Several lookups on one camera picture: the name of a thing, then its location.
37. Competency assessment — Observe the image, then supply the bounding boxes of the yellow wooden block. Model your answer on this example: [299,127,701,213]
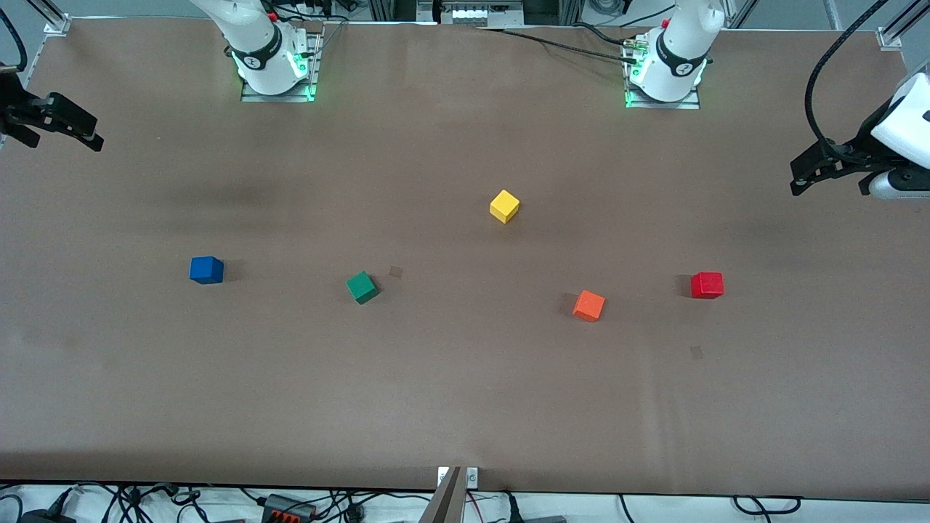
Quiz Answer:
[489,190,521,224]

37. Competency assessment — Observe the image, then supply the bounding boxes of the black looped cable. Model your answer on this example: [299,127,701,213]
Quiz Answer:
[732,495,803,516]

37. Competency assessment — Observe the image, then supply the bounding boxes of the grey camera mount pole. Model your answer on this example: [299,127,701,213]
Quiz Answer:
[420,466,466,523]

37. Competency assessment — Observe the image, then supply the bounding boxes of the white terminal device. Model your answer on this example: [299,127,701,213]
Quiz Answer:
[434,0,525,26]

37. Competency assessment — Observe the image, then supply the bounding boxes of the orange wooden block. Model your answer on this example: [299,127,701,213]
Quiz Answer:
[572,290,606,323]

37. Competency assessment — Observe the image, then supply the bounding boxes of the blue wooden block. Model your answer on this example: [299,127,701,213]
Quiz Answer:
[190,256,225,285]

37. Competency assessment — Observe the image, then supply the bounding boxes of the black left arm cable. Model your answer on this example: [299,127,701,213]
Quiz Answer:
[803,0,892,152]

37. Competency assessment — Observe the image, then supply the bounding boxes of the green wooden block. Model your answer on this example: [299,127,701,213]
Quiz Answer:
[346,271,380,305]

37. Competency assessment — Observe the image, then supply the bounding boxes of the aluminium frame post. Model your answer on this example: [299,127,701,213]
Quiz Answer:
[369,0,419,23]

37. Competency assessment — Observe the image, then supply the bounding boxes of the black connector orange levers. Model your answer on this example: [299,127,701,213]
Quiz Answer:
[262,494,318,522]

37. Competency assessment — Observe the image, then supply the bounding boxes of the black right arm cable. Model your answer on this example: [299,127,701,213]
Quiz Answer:
[0,7,29,73]

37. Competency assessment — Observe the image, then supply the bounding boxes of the aluminium frame rail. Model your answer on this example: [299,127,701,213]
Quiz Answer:
[29,0,72,36]
[878,0,930,50]

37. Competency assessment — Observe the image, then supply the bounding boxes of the black tangled cable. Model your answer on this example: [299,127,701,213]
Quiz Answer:
[149,483,211,509]

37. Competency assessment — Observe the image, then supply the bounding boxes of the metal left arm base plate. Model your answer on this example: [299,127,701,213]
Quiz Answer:
[623,44,703,110]

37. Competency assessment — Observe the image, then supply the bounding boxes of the black braided cable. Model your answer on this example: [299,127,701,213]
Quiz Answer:
[476,26,640,65]

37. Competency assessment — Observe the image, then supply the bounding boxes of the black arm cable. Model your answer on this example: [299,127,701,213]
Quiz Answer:
[803,0,892,152]
[0,7,29,73]

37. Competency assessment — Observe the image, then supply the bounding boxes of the brown table cover sheet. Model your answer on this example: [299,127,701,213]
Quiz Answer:
[0,18,930,502]

